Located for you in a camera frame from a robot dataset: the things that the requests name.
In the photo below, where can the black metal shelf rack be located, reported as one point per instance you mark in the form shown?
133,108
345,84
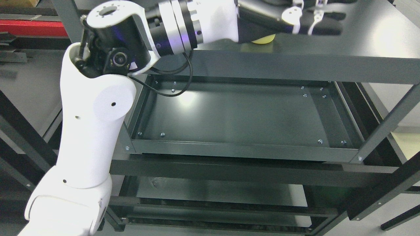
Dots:
30,118

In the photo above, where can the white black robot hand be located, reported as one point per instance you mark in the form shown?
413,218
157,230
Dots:
244,21

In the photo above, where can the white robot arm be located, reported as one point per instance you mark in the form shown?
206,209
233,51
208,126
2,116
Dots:
121,40

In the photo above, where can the grey metal shelf unit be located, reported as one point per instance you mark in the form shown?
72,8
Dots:
287,137

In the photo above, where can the yellow plastic cup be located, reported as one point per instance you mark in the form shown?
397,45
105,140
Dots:
264,40

